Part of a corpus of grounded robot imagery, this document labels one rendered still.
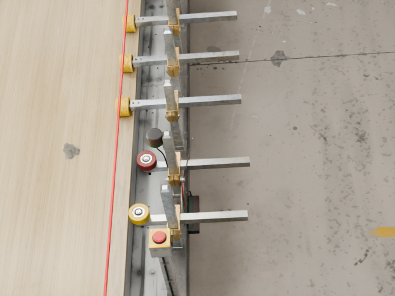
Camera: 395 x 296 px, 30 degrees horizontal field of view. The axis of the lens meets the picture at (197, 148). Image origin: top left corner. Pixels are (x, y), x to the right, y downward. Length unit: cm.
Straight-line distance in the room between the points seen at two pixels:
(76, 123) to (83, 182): 31
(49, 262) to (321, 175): 173
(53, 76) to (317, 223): 151
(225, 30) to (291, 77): 57
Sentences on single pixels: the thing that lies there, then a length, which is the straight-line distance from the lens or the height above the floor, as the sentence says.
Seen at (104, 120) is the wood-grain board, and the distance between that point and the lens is 314.
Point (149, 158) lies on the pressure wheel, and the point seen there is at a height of 90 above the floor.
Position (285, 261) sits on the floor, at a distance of 371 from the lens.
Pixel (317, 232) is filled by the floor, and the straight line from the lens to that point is 380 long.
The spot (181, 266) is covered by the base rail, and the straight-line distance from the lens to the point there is 293.
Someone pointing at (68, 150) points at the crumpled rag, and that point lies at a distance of 307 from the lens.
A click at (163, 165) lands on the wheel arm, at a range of 300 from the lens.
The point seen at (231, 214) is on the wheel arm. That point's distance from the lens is 285.
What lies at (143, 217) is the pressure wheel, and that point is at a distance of 282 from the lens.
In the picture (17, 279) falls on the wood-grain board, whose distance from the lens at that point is 281.
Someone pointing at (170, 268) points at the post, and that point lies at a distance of 254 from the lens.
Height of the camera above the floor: 328
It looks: 53 degrees down
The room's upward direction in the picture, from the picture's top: 8 degrees counter-clockwise
